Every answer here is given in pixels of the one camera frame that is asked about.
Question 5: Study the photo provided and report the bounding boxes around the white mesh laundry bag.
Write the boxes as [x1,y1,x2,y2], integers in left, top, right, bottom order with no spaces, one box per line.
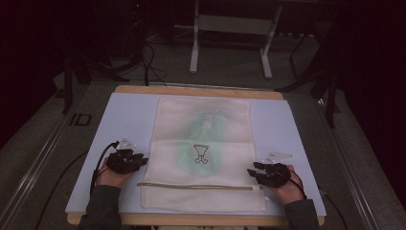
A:
[139,96,268,214]

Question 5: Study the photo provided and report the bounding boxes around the person's left hand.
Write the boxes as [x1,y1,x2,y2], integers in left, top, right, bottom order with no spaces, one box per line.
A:
[95,158,136,190]

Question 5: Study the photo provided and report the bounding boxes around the light blue table mat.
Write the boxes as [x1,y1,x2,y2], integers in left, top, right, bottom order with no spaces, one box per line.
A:
[64,92,327,219]

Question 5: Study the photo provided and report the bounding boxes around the wooden table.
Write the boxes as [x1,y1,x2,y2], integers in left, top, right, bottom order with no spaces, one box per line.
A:
[66,84,327,228]

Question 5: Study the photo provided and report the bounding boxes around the black tripod stand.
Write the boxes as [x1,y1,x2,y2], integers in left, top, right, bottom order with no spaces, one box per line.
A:
[55,47,131,115]
[276,18,342,129]

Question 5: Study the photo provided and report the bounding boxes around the black floor cables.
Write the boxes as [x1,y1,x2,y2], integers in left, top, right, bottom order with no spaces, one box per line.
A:
[121,18,169,88]

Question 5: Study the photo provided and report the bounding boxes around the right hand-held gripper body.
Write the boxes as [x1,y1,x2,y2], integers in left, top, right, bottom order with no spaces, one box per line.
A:
[259,150,295,189]

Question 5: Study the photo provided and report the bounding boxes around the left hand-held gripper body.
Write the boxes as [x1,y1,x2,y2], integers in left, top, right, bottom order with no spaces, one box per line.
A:
[105,137,144,175]

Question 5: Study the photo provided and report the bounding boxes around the person's right hand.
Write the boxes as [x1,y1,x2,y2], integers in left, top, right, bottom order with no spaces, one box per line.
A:
[270,164,306,206]

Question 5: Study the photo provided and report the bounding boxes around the white metal stand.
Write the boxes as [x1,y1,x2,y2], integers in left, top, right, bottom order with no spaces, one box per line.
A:
[189,0,284,81]

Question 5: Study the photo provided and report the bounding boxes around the aluminium floor rail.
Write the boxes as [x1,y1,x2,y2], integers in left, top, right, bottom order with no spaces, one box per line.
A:
[0,80,97,230]
[314,95,406,230]

